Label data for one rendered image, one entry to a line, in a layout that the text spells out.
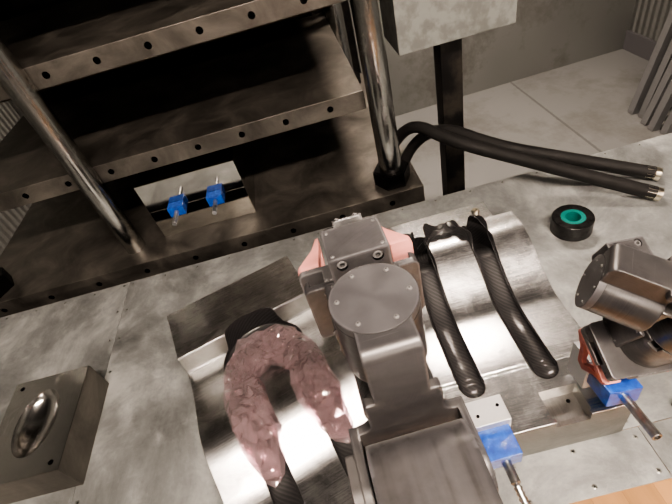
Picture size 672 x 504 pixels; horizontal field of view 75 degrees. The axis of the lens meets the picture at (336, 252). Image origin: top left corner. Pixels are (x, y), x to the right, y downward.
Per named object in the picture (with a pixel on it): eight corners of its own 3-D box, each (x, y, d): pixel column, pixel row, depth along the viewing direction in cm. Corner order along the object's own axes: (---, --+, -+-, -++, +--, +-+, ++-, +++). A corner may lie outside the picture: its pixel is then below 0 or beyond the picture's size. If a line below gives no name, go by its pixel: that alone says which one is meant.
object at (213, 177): (255, 211, 125) (232, 160, 114) (165, 237, 126) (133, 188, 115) (252, 131, 162) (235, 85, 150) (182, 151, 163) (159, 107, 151)
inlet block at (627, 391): (671, 446, 52) (686, 419, 49) (630, 455, 51) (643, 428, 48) (600, 361, 62) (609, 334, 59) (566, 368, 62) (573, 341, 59)
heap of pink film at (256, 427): (367, 432, 66) (357, 408, 61) (259, 498, 63) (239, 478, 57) (301, 318, 84) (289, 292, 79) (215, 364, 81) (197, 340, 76)
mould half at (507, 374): (621, 431, 64) (645, 385, 55) (447, 476, 65) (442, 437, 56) (483, 221, 101) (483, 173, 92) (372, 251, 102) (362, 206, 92)
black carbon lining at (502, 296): (565, 381, 64) (575, 344, 58) (457, 409, 64) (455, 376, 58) (472, 231, 89) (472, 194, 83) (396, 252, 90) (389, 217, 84)
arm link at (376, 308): (294, 285, 29) (323, 465, 20) (419, 248, 29) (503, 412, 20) (333, 378, 37) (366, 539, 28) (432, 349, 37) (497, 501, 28)
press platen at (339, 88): (366, 108, 111) (363, 89, 108) (-43, 224, 115) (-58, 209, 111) (325, 26, 166) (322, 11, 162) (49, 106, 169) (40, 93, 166)
